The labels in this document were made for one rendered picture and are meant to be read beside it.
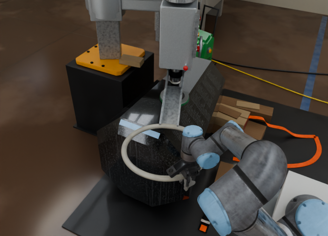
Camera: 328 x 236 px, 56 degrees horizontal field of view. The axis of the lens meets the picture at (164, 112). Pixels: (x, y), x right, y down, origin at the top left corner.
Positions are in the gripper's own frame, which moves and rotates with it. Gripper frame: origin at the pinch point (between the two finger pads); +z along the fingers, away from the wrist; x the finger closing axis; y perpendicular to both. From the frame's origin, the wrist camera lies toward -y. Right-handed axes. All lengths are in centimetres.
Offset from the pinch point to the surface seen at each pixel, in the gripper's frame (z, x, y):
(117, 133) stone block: 10, 67, -14
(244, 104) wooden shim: 60, 124, 147
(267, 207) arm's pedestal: 0.8, -27.9, 33.2
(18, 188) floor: 84, 115, -89
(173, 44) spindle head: -48, 69, 25
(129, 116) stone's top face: 2, 72, -4
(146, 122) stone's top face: 2, 61, 4
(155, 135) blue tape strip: 4.9, 49.3, 6.2
